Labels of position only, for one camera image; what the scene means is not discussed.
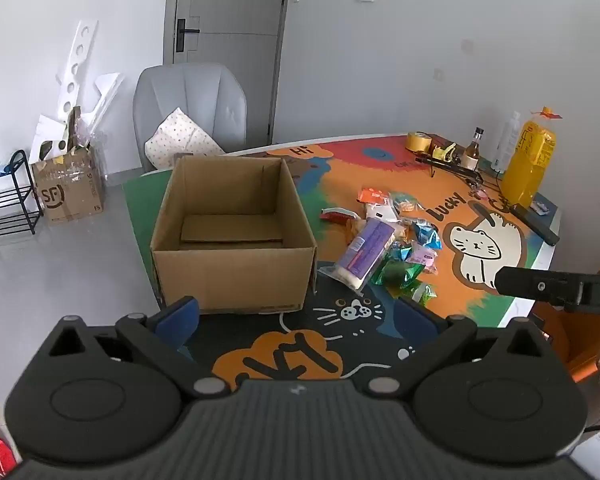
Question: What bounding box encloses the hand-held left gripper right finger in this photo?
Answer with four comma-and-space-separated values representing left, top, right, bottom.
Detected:
365, 300, 551, 401

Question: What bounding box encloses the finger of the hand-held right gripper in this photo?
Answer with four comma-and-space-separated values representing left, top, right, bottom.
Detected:
495, 266, 583, 312

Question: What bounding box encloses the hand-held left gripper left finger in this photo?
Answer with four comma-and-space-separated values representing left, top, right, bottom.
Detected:
45, 297, 229, 401

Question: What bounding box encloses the brown cardboard box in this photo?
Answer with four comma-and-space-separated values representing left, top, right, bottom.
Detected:
150, 156, 318, 314

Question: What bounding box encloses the orange white snack packet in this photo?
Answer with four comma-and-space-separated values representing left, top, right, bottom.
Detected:
357, 186, 397, 221

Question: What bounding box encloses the small green snack packet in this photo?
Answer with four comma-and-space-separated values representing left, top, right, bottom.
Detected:
411, 284, 439, 307

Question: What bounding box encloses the green foil snack packet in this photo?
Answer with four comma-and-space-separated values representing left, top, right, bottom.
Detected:
370, 247, 426, 289

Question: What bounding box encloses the orange chair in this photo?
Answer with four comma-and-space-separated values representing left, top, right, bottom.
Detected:
532, 255, 600, 385

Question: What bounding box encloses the black remote control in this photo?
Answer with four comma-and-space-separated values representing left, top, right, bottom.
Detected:
510, 203, 561, 246

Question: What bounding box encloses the pink snack packet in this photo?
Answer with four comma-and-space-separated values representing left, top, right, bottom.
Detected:
407, 241, 439, 275

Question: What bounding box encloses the blue foil snack packet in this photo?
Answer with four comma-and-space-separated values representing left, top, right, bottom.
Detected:
411, 219, 443, 251

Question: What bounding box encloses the purple snack packet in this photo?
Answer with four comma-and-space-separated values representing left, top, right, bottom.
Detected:
327, 218, 398, 292

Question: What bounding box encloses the green-edged cracker packet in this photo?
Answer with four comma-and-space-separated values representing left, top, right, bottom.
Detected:
391, 191, 425, 216

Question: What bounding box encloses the yellow juice bottle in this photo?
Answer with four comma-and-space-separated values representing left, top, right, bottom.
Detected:
501, 106, 557, 209

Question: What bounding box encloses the black folding stand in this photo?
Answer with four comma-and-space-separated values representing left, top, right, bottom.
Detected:
415, 154, 484, 184

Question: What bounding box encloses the white plastic bottle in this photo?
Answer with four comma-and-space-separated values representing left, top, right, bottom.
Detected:
490, 111, 522, 174

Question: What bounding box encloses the glass bottle amber liquid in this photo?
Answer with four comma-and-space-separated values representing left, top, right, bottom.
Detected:
461, 127, 485, 171

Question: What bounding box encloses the colourful printed table mat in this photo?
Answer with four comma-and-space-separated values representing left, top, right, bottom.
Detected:
122, 132, 563, 391

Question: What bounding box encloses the taped printed cardboard box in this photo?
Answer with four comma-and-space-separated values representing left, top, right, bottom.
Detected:
30, 145, 105, 224

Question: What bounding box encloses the dotted white pillow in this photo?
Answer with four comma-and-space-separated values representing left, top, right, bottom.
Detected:
144, 108, 226, 171

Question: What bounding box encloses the yellow tape roll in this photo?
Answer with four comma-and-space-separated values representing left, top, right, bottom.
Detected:
406, 131, 434, 152

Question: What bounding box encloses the black shoe rack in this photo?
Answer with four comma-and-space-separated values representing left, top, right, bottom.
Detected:
0, 150, 44, 241

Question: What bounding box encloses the grey upholstered chair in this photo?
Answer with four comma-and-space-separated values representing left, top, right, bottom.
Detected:
132, 63, 248, 173

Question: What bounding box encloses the white foam piece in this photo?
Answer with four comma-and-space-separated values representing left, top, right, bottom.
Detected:
91, 72, 126, 130

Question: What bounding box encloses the white foam board with holes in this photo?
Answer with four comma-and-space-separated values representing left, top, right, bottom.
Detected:
55, 20, 100, 127

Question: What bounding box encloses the grey door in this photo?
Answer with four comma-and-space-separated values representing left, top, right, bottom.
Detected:
164, 0, 294, 147

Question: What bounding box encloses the black door handle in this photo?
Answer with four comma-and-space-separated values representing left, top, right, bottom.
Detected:
176, 19, 201, 53

